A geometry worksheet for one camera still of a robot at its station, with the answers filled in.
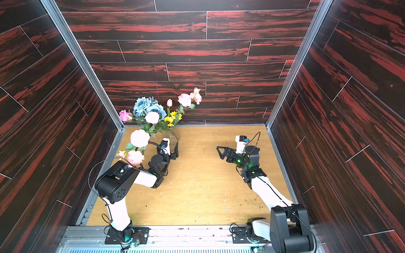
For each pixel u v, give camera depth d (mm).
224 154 726
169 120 951
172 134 1023
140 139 661
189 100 839
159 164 719
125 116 707
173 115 936
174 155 837
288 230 406
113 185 500
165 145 772
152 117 689
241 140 739
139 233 735
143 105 755
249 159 630
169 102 933
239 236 729
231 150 733
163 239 736
